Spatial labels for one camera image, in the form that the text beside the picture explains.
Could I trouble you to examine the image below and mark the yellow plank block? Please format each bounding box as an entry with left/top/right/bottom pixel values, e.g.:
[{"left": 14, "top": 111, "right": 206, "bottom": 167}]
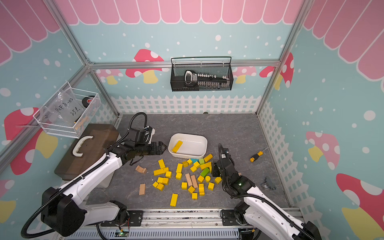
[{"left": 158, "top": 159, "right": 166, "bottom": 169}]

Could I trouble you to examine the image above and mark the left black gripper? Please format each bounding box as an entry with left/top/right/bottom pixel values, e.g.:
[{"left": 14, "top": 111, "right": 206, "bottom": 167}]
[{"left": 135, "top": 141, "right": 167, "bottom": 156}]

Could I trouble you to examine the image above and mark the yellow cylinder block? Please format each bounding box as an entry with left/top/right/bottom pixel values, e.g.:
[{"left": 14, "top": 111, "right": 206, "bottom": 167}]
[{"left": 204, "top": 154, "right": 213, "bottom": 163}]

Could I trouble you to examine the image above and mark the clear wall-mounted bin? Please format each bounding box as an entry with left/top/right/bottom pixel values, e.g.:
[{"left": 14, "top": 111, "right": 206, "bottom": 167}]
[{"left": 33, "top": 82, "right": 102, "bottom": 139}]

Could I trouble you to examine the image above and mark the right natural wooden plank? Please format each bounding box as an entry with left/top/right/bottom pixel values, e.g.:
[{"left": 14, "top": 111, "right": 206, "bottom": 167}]
[{"left": 191, "top": 175, "right": 199, "bottom": 189}]

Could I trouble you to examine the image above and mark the yellow arch block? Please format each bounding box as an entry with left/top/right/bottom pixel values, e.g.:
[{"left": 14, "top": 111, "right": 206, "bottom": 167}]
[{"left": 199, "top": 184, "right": 205, "bottom": 196}]

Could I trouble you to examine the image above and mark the socket wrench set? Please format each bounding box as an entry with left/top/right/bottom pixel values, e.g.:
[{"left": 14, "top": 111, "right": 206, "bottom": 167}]
[{"left": 184, "top": 71, "right": 231, "bottom": 91}]

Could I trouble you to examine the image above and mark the wooden arch block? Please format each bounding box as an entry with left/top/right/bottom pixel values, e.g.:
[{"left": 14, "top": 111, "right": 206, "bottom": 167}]
[{"left": 136, "top": 166, "right": 148, "bottom": 174}]

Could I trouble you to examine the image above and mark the black tape roll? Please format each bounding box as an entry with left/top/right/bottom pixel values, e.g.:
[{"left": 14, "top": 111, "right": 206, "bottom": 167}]
[{"left": 82, "top": 96, "right": 95, "bottom": 108}]

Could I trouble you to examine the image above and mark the natural wooden plank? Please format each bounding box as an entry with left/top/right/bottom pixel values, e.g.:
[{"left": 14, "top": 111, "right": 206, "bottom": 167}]
[
  {"left": 185, "top": 174, "right": 193, "bottom": 187},
  {"left": 191, "top": 175, "right": 199, "bottom": 189}
]

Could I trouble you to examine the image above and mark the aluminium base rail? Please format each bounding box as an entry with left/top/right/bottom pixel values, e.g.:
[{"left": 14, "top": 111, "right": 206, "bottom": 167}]
[{"left": 59, "top": 208, "right": 304, "bottom": 240}]

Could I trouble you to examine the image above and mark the small grey metal clip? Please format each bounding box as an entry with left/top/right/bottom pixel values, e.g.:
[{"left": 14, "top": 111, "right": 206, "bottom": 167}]
[{"left": 261, "top": 177, "right": 276, "bottom": 190}]

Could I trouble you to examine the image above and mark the yellow black screwdriver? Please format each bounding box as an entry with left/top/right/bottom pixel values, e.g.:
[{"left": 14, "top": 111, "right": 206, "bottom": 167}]
[{"left": 250, "top": 147, "right": 269, "bottom": 163}]

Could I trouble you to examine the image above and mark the brown toolbox with white handle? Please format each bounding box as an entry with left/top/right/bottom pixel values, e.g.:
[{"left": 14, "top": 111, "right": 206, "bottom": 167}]
[{"left": 54, "top": 124, "right": 119, "bottom": 182}]

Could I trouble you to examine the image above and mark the long yellow block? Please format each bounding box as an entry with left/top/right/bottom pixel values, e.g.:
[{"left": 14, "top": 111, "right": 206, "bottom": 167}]
[
  {"left": 154, "top": 168, "right": 169, "bottom": 176},
  {"left": 172, "top": 141, "right": 183, "bottom": 153}
]

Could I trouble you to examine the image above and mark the large yellow front block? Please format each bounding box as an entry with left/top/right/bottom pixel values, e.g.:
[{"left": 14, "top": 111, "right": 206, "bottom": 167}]
[{"left": 170, "top": 194, "right": 178, "bottom": 207}]

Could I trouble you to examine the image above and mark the left natural wooden plank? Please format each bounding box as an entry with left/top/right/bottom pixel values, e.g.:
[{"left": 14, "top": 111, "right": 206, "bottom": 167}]
[{"left": 185, "top": 174, "right": 193, "bottom": 187}]

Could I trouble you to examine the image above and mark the black wire mesh basket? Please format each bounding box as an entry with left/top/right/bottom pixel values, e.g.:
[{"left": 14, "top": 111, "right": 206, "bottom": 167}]
[{"left": 170, "top": 56, "right": 234, "bottom": 92}]

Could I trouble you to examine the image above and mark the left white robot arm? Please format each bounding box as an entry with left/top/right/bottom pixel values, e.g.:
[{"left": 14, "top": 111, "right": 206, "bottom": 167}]
[{"left": 21, "top": 112, "right": 167, "bottom": 239}]

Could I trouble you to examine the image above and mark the white plastic tub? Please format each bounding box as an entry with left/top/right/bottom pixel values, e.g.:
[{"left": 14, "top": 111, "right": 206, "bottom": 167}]
[{"left": 168, "top": 133, "right": 208, "bottom": 159}]

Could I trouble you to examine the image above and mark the flat wooden block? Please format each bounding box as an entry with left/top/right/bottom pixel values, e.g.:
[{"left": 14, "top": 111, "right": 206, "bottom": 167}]
[{"left": 139, "top": 184, "right": 146, "bottom": 196}]

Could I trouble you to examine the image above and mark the yellow upright rectangular block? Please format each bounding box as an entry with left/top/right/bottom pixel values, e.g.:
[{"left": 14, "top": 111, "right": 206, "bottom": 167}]
[{"left": 176, "top": 164, "right": 183, "bottom": 173}]

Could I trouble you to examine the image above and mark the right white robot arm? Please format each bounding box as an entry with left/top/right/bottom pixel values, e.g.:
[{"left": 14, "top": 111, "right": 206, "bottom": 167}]
[{"left": 212, "top": 144, "right": 322, "bottom": 240}]

